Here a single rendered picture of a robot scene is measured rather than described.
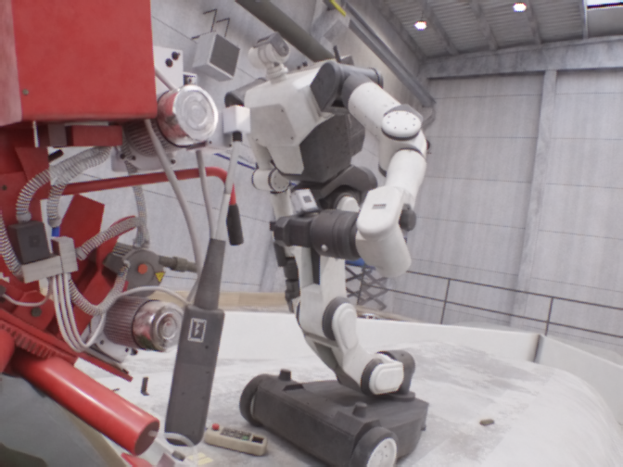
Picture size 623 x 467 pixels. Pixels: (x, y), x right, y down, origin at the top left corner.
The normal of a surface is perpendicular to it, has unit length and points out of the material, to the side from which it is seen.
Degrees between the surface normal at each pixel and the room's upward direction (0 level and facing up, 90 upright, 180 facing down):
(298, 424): 90
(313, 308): 98
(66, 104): 90
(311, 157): 127
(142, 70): 90
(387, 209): 55
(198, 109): 81
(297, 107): 116
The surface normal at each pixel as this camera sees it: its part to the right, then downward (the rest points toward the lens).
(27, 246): 0.77, 0.12
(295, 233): -0.64, 0.15
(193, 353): 0.28, 0.02
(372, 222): -0.40, -0.68
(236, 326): 0.60, 0.08
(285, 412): -0.69, -0.15
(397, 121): -0.08, -0.64
